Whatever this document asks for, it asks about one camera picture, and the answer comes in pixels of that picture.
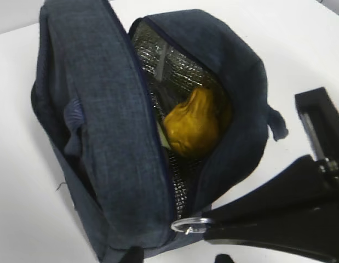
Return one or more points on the dark blue insulated lunch bag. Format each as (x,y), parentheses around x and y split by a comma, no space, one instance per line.
(99,94)

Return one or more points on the green lidded glass food container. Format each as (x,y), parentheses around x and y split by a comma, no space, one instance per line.
(162,137)

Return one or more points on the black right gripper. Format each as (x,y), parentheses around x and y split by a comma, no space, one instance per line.
(320,120)

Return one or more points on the yellow toy pumpkin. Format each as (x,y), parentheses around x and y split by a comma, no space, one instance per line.
(194,127)

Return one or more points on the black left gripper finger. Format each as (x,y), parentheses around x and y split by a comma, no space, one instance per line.
(296,212)

